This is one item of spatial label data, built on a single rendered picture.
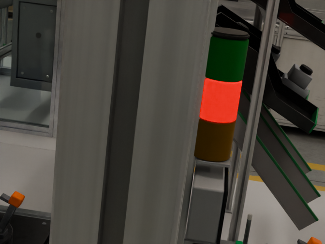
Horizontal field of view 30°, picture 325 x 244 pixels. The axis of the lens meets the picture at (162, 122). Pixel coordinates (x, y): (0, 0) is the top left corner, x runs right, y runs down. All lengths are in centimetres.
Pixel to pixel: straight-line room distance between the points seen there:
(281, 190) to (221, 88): 54
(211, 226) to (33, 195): 86
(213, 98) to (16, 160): 110
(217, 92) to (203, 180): 11
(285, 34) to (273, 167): 387
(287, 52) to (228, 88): 437
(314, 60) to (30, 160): 365
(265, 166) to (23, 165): 76
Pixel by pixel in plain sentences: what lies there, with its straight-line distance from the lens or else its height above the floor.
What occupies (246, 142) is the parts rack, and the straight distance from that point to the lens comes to 116.
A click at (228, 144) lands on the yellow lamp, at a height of 128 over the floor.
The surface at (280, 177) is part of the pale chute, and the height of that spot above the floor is 109.
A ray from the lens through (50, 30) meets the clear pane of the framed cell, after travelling 187.
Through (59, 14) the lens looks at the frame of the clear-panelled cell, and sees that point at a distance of 184.
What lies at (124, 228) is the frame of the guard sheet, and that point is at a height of 145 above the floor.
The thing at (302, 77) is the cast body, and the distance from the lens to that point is 135.
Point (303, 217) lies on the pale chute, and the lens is 124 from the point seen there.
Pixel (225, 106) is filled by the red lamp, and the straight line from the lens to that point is 72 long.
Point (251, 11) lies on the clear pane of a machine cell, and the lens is 501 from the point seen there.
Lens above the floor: 152
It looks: 18 degrees down
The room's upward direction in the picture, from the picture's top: 7 degrees clockwise
